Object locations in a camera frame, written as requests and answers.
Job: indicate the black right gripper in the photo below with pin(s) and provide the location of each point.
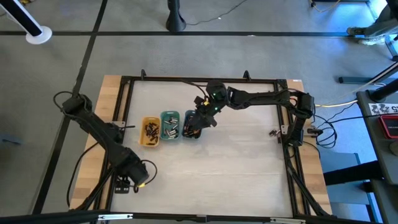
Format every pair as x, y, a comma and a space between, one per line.
214, 96

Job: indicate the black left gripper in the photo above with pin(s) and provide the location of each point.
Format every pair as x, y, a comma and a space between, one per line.
136, 171

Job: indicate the slate blue plastic bin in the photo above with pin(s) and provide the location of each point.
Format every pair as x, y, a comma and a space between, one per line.
184, 137

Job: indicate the Energizer Max AAA battery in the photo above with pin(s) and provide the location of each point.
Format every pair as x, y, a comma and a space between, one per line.
174, 121

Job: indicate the silver Energizer AAA battery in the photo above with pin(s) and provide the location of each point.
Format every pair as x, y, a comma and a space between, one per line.
174, 118

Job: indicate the green plastic bin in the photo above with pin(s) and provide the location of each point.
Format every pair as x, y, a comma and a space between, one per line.
162, 137

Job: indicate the yellow plastic bin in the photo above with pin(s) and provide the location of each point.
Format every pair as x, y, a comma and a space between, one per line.
142, 141

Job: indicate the Duracell copper-black AA battery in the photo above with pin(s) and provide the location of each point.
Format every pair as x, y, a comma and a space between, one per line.
146, 128

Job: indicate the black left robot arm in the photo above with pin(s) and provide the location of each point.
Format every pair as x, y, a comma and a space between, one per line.
99, 133

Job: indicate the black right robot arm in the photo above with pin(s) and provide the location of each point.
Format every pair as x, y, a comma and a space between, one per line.
264, 96

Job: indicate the white mounting plate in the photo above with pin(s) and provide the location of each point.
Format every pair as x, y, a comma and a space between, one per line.
284, 129

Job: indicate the black floor stand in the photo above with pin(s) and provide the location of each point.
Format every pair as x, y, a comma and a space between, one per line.
175, 21

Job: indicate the black desk leg bar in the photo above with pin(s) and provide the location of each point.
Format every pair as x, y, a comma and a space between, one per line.
351, 174

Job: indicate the black floor stand bar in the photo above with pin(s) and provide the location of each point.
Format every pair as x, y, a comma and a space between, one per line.
357, 80

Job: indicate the white round stand base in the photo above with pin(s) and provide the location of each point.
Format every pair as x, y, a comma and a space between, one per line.
43, 35

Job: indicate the printed marker sheet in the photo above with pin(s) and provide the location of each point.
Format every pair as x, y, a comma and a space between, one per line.
382, 109

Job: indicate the dark side desk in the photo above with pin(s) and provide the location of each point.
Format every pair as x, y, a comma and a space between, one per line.
382, 161

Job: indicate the red and black device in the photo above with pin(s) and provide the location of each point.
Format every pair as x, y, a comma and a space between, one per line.
390, 126

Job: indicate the black slanted stand pole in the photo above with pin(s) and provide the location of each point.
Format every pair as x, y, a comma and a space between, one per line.
18, 14

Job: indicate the silver frame bracket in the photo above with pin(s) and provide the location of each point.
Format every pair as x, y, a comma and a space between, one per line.
115, 216
287, 221

